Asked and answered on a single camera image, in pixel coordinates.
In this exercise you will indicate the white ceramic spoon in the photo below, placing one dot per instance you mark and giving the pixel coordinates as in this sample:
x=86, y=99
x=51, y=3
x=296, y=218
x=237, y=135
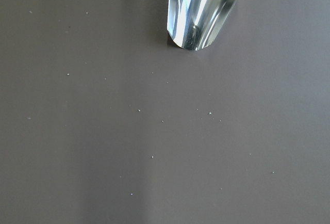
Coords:
x=194, y=24

